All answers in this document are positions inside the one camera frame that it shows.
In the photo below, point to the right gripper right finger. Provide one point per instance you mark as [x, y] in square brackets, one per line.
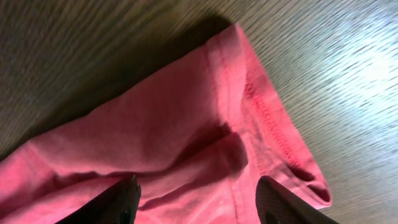
[278, 205]

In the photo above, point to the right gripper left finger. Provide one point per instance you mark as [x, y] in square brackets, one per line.
[116, 205]

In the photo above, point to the red orange t-shirt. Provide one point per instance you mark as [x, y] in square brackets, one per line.
[198, 134]

